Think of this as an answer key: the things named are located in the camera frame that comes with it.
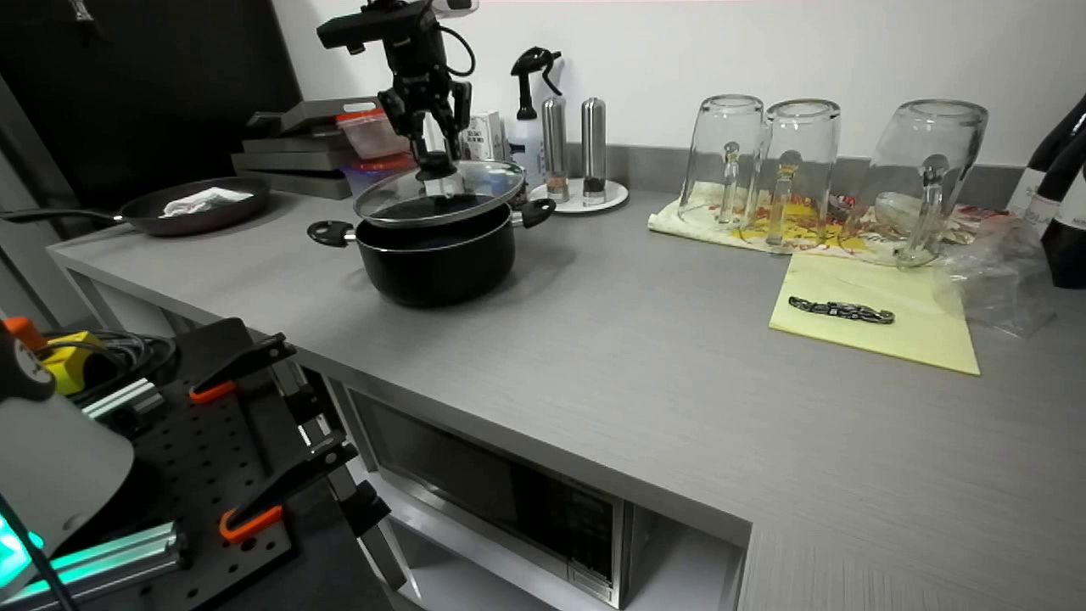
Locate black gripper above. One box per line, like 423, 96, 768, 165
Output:
377, 12, 473, 163

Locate glass lid with black knob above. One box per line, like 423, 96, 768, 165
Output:
353, 152, 530, 229

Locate clear container with red lid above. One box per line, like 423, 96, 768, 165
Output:
333, 101, 415, 163

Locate black cooking pot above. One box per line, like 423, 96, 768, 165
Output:
305, 189, 561, 311

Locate white sea salt box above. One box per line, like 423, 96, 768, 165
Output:
458, 107, 512, 169

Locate spray bottle with black trigger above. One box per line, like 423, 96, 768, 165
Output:
504, 45, 571, 189

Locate steel salt grinder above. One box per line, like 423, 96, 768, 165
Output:
576, 96, 610, 195
541, 96, 575, 202

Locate small white plate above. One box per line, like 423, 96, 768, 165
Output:
521, 173, 631, 217

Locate black frying pan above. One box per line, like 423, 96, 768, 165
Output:
0, 173, 275, 239

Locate upturned glass mug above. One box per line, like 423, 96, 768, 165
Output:
675, 91, 769, 229
863, 96, 991, 256
756, 96, 846, 233

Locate black clamp with orange trigger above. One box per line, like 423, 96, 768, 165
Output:
184, 332, 299, 408
218, 439, 361, 546

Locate built-in steel microwave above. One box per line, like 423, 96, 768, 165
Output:
337, 383, 638, 607

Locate black pegboard panel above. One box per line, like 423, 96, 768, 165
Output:
64, 315, 399, 611

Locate yellow tool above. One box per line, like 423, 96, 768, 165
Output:
42, 328, 105, 399

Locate black pen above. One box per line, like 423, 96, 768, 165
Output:
788, 293, 899, 328

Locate yellow notepad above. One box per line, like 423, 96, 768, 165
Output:
768, 249, 983, 376

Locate teal aluminium bar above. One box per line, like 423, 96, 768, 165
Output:
0, 519, 191, 607

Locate clear plastic bag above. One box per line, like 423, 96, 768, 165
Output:
935, 206, 1061, 340

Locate dark wine bottle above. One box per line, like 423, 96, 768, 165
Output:
1001, 91, 1086, 217

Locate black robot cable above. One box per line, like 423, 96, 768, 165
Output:
437, 22, 477, 84

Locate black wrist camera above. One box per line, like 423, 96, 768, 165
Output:
314, 8, 391, 54

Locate black cable coil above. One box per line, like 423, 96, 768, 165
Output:
77, 332, 184, 399

